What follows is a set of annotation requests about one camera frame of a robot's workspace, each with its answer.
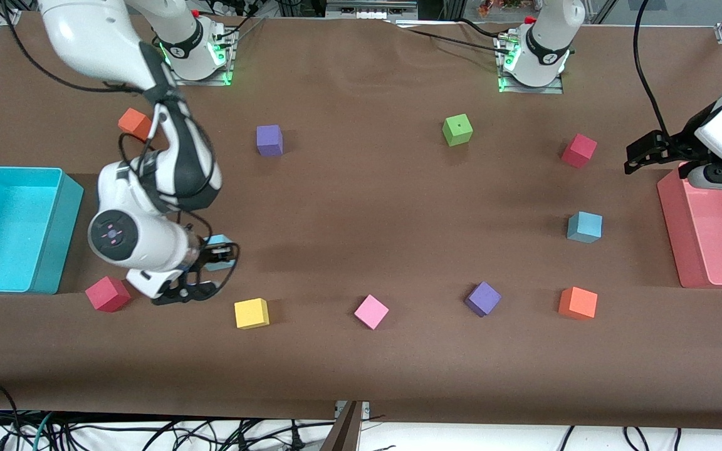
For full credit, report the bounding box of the brown table cover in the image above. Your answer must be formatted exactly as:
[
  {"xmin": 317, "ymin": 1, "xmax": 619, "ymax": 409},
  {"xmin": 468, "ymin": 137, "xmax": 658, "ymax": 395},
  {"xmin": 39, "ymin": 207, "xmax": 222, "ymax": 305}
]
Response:
[{"xmin": 0, "ymin": 11, "xmax": 722, "ymax": 432}]

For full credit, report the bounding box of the green foam block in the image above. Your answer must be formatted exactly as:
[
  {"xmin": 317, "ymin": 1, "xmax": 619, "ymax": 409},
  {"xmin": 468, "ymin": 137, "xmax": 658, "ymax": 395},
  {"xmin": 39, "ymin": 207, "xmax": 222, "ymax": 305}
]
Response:
[{"xmin": 442, "ymin": 113, "xmax": 474, "ymax": 147}]

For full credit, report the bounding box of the pink plastic bin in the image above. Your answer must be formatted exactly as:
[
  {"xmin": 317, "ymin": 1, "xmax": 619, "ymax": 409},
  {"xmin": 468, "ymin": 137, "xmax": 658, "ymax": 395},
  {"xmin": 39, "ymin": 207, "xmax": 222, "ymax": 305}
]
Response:
[{"xmin": 657, "ymin": 166, "xmax": 722, "ymax": 289}]

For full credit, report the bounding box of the yellow foam block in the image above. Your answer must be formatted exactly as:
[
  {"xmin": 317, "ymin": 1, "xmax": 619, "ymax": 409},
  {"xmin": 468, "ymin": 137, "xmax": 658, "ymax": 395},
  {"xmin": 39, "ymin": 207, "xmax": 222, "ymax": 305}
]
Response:
[{"xmin": 234, "ymin": 298, "xmax": 270, "ymax": 330}]

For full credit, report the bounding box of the pink foam block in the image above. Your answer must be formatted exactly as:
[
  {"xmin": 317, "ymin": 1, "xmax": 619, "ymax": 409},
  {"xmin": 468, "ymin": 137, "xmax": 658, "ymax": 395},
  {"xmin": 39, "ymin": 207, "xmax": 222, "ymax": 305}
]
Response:
[{"xmin": 353, "ymin": 294, "xmax": 390, "ymax": 331}]

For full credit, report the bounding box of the orange foam block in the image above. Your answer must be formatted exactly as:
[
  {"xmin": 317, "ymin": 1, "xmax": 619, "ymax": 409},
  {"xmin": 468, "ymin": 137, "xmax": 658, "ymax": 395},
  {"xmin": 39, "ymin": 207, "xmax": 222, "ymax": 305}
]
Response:
[
  {"xmin": 118, "ymin": 108, "xmax": 152, "ymax": 142},
  {"xmin": 558, "ymin": 286, "xmax": 599, "ymax": 321}
]

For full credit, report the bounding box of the teal cable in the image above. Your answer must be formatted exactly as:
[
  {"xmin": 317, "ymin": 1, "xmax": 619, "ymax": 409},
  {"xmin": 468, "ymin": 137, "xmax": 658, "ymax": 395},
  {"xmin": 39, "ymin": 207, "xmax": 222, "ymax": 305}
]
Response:
[{"xmin": 31, "ymin": 412, "xmax": 56, "ymax": 451}]

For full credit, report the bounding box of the purple foam block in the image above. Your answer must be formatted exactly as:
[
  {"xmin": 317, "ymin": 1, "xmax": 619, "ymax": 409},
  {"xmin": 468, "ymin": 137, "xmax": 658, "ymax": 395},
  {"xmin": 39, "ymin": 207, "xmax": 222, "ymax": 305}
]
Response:
[
  {"xmin": 464, "ymin": 281, "xmax": 502, "ymax": 318},
  {"xmin": 256, "ymin": 125, "xmax": 284, "ymax": 157}
]

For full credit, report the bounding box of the red foam block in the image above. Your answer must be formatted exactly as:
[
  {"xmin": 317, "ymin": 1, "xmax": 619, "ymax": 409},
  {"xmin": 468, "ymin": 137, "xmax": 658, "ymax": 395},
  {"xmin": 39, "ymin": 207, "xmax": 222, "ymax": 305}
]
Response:
[
  {"xmin": 561, "ymin": 133, "xmax": 598, "ymax": 168},
  {"xmin": 85, "ymin": 276, "xmax": 131, "ymax": 313}
]

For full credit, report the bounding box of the cyan plastic bin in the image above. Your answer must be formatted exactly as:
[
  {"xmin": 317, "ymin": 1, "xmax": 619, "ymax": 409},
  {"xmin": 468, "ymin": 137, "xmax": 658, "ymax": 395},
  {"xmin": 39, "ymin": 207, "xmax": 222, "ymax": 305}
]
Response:
[{"xmin": 0, "ymin": 166, "xmax": 85, "ymax": 295}]

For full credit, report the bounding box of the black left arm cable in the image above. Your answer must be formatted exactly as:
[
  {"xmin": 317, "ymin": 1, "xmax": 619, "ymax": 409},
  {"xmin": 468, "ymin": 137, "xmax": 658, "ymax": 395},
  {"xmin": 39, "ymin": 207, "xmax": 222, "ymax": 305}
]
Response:
[{"xmin": 633, "ymin": 0, "xmax": 672, "ymax": 137}]

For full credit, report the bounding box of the aluminium profile bar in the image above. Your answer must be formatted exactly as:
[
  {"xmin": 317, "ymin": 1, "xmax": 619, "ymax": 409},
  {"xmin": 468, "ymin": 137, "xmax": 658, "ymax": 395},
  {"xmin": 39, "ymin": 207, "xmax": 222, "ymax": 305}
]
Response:
[{"xmin": 320, "ymin": 401, "xmax": 363, "ymax": 451}]

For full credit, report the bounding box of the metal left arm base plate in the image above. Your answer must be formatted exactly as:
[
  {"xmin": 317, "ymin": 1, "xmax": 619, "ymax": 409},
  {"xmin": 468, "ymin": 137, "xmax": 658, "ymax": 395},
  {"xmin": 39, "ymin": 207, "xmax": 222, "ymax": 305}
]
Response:
[{"xmin": 498, "ymin": 34, "xmax": 564, "ymax": 95}]

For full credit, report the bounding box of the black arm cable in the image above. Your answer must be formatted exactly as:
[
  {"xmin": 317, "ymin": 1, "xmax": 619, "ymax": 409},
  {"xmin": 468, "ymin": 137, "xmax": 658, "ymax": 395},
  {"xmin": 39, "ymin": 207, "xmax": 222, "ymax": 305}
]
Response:
[
  {"xmin": 0, "ymin": 0, "xmax": 241, "ymax": 292},
  {"xmin": 633, "ymin": 0, "xmax": 672, "ymax": 137}
]

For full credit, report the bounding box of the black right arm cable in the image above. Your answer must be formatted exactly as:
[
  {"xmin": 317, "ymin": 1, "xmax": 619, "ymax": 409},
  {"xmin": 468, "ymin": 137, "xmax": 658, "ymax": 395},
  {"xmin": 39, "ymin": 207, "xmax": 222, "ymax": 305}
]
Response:
[{"xmin": 0, "ymin": 0, "xmax": 241, "ymax": 292}]

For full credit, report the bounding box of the black base cable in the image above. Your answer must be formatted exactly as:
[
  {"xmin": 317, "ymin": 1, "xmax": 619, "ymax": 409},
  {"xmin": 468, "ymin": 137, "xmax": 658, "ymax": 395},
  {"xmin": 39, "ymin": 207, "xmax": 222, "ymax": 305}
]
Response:
[{"xmin": 392, "ymin": 19, "xmax": 507, "ymax": 48}]

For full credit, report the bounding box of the silver metal rail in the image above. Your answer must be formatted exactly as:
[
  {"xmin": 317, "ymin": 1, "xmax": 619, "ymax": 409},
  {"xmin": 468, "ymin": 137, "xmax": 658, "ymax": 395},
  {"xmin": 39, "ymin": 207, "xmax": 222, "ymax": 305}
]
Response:
[{"xmin": 327, "ymin": 0, "xmax": 418, "ymax": 19}]

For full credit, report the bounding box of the light blue foam block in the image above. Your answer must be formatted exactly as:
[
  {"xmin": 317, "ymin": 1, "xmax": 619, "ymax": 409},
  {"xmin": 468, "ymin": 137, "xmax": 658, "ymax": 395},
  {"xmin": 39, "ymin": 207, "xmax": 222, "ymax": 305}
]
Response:
[
  {"xmin": 203, "ymin": 234, "xmax": 236, "ymax": 272},
  {"xmin": 567, "ymin": 211, "xmax": 604, "ymax": 244}
]

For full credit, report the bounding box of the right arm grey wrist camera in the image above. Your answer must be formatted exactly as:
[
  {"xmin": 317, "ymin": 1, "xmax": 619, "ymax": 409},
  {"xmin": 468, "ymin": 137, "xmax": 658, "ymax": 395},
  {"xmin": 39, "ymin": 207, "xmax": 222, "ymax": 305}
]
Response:
[{"xmin": 150, "ymin": 281, "xmax": 219, "ymax": 306}]

